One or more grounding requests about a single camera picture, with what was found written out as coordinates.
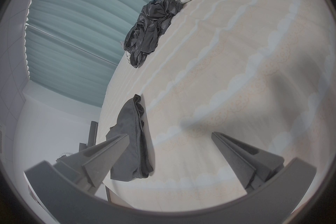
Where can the bed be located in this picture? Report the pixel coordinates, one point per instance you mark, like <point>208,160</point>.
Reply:
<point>236,60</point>

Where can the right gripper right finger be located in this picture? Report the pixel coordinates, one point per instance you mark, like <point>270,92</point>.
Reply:
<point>233,162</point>

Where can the black T-shirt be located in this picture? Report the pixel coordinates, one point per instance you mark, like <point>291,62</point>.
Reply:
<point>131,139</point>

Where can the white round hoop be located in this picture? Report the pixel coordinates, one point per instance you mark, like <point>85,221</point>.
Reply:
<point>63,155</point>

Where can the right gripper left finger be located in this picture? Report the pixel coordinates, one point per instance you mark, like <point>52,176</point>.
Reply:
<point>102,165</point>

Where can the black chest of drawers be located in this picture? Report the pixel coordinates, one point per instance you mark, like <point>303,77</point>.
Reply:
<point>90,136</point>

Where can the pile of clothes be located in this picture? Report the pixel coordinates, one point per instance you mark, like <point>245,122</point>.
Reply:
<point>154,23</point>

